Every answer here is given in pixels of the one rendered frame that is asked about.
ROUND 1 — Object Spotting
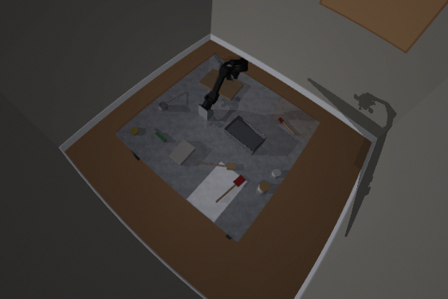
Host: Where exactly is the brown wooden board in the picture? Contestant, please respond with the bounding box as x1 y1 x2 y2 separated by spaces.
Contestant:
199 69 244 100

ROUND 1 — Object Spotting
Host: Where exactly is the green-handled screwdriver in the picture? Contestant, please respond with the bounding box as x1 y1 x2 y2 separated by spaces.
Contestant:
150 128 166 143

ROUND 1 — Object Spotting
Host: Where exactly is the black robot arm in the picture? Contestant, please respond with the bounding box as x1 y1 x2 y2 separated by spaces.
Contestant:
201 58 248 110

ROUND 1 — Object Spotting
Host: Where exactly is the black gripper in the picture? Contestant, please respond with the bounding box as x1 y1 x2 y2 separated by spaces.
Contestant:
226 66 237 80

